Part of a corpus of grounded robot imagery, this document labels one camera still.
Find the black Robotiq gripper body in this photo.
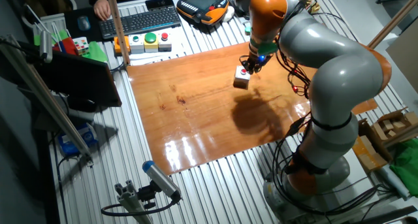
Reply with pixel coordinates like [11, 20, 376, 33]
[244, 52, 272, 72]

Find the grey box small red button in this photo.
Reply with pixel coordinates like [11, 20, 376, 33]
[233, 65, 251, 90]

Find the grey box red mushroom button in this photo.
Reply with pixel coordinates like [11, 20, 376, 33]
[157, 31, 173, 53]

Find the yellow box green button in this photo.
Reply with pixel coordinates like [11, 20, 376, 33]
[143, 31, 160, 54]

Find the white box small green button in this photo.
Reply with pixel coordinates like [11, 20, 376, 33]
[128, 34, 146, 54]

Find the orange button box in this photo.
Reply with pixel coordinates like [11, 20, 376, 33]
[113, 35, 131, 54]

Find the bare human hand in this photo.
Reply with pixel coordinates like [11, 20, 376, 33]
[93, 0, 112, 22]

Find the white rounded object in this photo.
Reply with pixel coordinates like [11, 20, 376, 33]
[222, 5, 236, 24]

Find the wooden board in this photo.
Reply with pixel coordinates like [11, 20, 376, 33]
[126, 41, 379, 176]

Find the orange black teach pendant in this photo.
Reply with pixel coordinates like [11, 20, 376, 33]
[176, 0, 230, 26]

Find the black phone-like device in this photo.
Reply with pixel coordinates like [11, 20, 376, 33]
[144, 0, 176, 12]

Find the black keyboard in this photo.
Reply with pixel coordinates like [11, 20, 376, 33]
[98, 6, 182, 40]

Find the thin wooden rod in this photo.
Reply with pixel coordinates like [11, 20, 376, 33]
[104, 0, 131, 67]
[368, 0, 418, 50]

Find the flat cardboard box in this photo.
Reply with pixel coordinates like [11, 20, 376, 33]
[351, 135, 389, 172]

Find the open cardboard box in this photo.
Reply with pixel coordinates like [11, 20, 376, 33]
[358, 106, 418, 146]

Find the green plastic piece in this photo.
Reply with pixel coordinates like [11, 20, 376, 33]
[82, 40, 108, 63]

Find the Rubik's cube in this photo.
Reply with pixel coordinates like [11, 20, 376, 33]
[72, 36, 90, 56]

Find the grey computer mouse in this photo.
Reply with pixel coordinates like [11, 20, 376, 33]
[77, 15, 91, 32]

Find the black flat monitor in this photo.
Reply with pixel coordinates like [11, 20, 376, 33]
[31, 49, 123, 108]

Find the black mouse pad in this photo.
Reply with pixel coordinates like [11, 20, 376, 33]
[63, 7, 103, 44]

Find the green cloth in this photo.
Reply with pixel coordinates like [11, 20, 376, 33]
[389, 141, 418, 198]

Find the red plastic piece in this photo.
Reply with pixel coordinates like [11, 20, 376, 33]
[52, 37, 79, 56]

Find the blue packet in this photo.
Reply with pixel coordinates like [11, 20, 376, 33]
[57, 121, 99, 157]

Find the aluminium profile bar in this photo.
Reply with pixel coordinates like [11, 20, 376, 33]
[0, 34, 94, 160]

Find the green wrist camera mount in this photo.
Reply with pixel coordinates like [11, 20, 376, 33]
[257, 40, 279, 56]

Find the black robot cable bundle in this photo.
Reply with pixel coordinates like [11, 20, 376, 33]
[270, 1, 393, 218]

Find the silver camera blue end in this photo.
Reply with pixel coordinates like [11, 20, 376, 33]
[142, 160, 183, 201]

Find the aluminium camera mount profile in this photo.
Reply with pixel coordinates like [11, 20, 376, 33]
[114, 180, 153, 224]

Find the black camera cable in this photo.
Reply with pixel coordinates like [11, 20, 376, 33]
[100, 197, 179, 217]

